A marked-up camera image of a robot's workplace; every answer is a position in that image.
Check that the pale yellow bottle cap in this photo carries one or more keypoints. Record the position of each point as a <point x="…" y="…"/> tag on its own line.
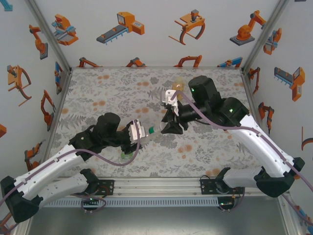
<point x="179" y="79"/>

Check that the floral patterned table cloth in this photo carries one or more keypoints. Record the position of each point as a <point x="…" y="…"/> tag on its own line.
<point x="110" y="80"/>

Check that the white bottle cap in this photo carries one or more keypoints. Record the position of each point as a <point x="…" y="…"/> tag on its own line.
<point x="161" y="126"/>

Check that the aluminium table side rail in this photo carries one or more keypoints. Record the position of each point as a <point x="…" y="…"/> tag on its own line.
<point x="247" y="88"/>
<point x="60" y="102"/>

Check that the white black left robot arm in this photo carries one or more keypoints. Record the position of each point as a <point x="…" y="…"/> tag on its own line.
<point x="66" y="188"/>

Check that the wide aluminium frame rail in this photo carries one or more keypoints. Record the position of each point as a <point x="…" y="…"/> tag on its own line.
<point x="156" y="187"/>

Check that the aluminium frame leg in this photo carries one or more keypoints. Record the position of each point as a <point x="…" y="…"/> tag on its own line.
<point x="289" y="218"/>
<point x="23" y="228"/>

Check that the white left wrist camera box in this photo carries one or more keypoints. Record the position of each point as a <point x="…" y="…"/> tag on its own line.
<point x="137" y="131"/>

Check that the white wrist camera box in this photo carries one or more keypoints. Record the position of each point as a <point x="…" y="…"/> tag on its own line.
<point x="170" y="98"/>
<point x="137" y="131"/>

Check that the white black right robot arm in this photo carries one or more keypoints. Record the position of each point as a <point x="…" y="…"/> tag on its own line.
<point x="242" y="178"/>

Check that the small circuit board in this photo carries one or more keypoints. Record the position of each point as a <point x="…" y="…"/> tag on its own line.
<point x="91" y="199"/>
<point x="225" y="203"/>

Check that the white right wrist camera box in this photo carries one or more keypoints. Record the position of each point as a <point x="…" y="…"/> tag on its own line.
<point x="170" y="98"/>

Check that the thin aluminium table rail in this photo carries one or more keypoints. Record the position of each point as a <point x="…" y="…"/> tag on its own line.
<point x="156" y="67"/>

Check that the aluminium frame post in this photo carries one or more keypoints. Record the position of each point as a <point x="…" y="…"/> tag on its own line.
<point x="263" y="36"/>
<point x="51" y="36"/>

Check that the orange tea bottle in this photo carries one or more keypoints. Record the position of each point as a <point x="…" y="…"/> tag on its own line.
<point x="177" y="86"/>

